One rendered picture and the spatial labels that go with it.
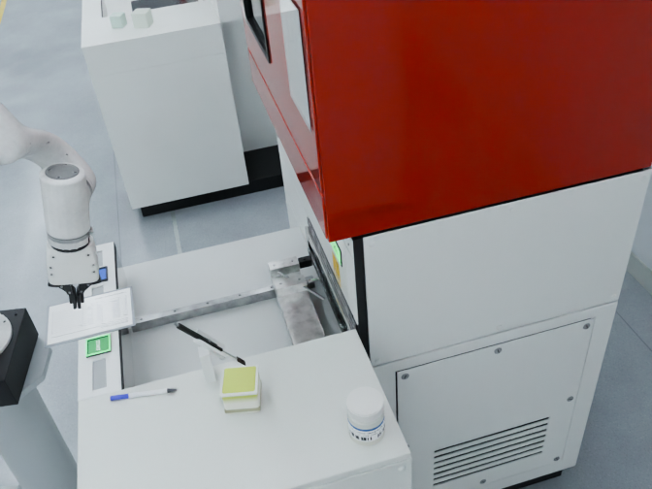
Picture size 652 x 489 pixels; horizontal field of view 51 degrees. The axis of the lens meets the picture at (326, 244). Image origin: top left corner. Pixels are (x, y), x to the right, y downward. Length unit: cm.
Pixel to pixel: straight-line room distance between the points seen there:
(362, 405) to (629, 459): 148
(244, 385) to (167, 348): 46
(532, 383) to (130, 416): 107
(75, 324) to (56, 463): 55
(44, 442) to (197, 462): 79
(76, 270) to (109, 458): 38
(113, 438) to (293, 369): 39
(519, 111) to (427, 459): 108
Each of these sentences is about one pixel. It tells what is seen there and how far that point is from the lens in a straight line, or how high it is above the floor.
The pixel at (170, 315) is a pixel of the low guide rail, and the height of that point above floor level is 85.
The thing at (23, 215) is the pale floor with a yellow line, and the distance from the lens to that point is 410.
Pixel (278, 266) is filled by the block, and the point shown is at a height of 91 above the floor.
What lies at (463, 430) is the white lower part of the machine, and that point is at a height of 46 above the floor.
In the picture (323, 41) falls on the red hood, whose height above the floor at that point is 165.
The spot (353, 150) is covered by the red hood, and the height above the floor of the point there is 143.
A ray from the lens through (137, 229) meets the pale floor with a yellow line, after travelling 370.
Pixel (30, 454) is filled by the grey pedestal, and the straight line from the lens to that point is 210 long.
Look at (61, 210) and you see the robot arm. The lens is 139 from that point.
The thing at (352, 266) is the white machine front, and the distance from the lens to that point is 144.
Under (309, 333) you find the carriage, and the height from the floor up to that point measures 88.
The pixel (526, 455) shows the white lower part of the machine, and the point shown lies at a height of 23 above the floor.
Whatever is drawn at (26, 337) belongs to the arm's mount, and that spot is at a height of 87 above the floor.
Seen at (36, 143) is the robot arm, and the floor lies 148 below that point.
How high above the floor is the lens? 209
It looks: 39 degrees down
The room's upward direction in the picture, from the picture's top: 6 degrees counter-clockwise
